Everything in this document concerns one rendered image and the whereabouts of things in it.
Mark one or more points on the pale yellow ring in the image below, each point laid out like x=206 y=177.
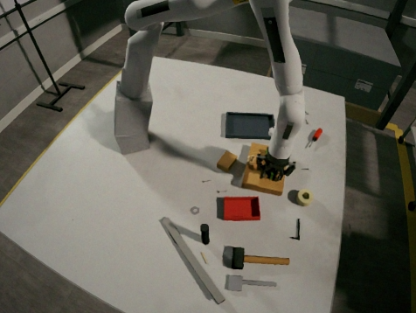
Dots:
x=306 y=193

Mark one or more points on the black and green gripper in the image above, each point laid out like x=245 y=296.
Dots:
x=281 y=163

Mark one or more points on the red open tray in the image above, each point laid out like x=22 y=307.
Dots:
x=241 y=208

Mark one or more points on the black mallet with wooden handle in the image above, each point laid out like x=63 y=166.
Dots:
x=238 y=259

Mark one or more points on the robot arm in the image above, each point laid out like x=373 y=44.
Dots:
x=272 y=17

